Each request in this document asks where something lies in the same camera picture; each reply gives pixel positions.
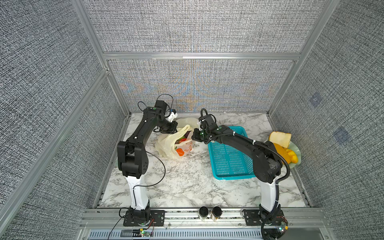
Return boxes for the black knob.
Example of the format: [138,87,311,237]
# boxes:
[198,206,210,221]
[211,206,223,222]

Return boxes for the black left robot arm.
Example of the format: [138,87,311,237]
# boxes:
[117,100,178,225]

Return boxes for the left black knob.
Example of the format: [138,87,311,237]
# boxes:
[198,206,210,221]

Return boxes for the yellowish printed plastic bag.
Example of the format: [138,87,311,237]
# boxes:
[155,118,199,160]

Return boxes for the teal plastic basket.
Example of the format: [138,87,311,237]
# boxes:
[208,141,255,181]

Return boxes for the green circuit board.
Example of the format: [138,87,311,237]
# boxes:
[132,229,153,238]

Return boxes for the round orange bun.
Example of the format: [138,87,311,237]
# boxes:
[274,143,290,162]

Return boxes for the light green plate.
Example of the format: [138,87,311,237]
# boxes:
[288,141,302,169]

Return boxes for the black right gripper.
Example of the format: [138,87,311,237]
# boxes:
[189,128,211,142]

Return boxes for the right circuit board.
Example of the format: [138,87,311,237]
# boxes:
[271,222,288,238]

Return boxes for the right black knob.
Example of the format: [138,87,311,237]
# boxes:
[211,206,223,222]

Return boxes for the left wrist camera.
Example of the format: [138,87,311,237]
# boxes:
[167,110,178,123]

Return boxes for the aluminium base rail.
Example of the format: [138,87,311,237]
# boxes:
[75,208,337,240]

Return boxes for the bread slice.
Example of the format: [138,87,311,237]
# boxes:
[269,132,292,148]

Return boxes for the yellow fruit pieces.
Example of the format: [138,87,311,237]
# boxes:
[285,149,299,164]

